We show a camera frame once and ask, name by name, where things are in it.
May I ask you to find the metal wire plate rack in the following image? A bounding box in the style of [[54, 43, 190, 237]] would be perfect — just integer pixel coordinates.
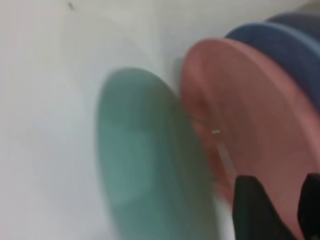
[[189, 113, 238, 182]]

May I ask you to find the green round plate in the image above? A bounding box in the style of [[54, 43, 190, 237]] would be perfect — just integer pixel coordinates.
[[94, 66, 219, 240]]

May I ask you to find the dark purple round plate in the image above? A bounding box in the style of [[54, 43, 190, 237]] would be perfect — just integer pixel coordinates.
[[265, 12, 320, 47]]

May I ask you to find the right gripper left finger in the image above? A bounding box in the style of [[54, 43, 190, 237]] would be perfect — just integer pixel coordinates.
[[231, 174, 299, 240]]

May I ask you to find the pink round plate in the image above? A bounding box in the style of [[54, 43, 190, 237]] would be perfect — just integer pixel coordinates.
[[180, 37, 320, 240]]

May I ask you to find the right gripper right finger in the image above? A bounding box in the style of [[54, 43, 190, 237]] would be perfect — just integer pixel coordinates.
[[296, 172, 320, 240]]

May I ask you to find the blue round plate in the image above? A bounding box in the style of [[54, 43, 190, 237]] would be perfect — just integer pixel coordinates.
[[224, 21, 320, 113]]

